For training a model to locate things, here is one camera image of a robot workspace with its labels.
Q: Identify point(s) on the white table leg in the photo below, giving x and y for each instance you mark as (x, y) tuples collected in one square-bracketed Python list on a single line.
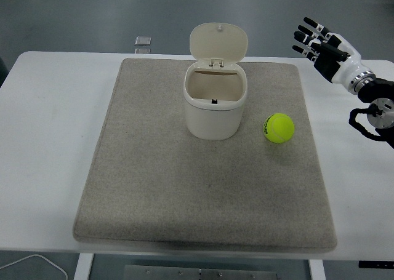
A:
[(83, 266), (317, 269)]

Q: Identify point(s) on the black control panel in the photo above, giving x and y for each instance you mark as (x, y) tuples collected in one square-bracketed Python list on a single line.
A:
[(376, 264)]

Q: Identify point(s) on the cream plastic bin with lid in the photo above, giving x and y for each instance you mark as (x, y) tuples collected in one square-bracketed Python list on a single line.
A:
[(215, 86)]

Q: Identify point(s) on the grey metal plate with screws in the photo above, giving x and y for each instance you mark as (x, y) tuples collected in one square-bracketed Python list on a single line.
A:
[(200, 272)]

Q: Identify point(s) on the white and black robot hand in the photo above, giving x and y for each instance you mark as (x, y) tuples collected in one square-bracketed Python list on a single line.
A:
[(344, 69)]

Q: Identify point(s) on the yellow-green tennis ball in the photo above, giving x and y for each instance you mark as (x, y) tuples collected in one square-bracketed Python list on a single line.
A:
[(278, 128)]

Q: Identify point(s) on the silver floor plate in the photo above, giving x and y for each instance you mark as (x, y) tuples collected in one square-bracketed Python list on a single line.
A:
[(143, 40)]

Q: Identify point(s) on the beige fabric mat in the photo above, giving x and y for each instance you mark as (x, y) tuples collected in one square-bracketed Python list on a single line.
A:
[(203, 169)]

